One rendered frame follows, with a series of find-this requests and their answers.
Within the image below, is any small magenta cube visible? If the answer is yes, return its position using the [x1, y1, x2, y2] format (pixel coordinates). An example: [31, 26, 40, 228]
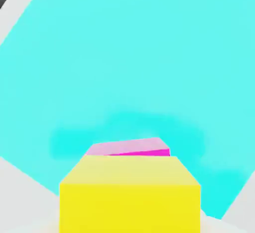
[85, 137, 171, 157]

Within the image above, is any small yellow cube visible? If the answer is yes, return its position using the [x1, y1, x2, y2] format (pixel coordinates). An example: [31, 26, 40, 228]
[59, 154, 202, 233]

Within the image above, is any large cyan box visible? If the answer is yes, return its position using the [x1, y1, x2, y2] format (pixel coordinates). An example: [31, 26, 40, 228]
[0, 0, 255, 220]

